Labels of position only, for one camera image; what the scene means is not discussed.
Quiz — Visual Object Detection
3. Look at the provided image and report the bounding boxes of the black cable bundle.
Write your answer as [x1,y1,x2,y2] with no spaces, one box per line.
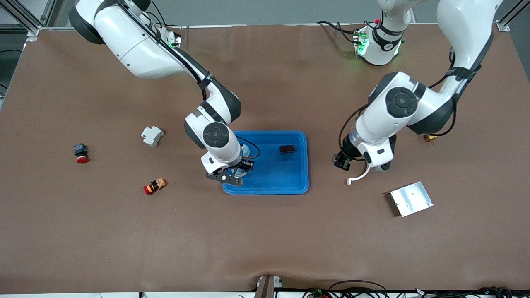
[414,287,530,298]

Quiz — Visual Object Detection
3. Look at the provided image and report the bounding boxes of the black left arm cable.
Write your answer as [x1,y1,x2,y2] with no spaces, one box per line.
[338,50,458,154]

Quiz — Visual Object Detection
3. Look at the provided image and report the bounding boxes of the blue plastic tray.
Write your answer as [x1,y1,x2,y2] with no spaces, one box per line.
[222,131,310,195]

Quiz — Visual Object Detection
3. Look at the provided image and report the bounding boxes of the black cable loop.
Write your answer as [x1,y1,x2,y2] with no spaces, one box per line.
[304,280,390,298]

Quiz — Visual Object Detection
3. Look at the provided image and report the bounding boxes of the white circuit breaker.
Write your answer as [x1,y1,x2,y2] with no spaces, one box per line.
[140,126,165,148]

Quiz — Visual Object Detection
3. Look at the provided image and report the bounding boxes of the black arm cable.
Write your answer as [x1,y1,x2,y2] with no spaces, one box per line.
[120,0,261,160]
[338,50,458,154]

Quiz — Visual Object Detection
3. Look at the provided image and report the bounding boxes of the grey metal table bracket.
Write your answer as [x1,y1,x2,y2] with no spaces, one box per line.
[255,274,284,298]

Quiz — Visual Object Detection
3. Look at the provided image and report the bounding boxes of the silver metal plate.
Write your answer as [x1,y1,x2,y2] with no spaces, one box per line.
[389,181,434,217]

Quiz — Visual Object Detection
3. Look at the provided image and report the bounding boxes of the white semicircular pipe bracket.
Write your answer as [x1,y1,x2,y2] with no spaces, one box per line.
[347,163,371,186]

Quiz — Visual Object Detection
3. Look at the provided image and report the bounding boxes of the red and orange emergency button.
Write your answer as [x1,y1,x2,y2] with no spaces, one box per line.
[143,178,166,195]

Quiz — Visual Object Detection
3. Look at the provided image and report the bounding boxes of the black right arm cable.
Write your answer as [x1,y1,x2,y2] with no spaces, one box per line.
[120,0,261,160]

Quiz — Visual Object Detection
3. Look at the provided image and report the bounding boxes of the red push button black body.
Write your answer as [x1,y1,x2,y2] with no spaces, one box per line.
[74,143,90,164]

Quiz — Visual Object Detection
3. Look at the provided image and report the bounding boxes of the aluminium frame profile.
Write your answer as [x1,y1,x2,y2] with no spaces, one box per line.
[0,0,56,42]
[497,0,530,32]

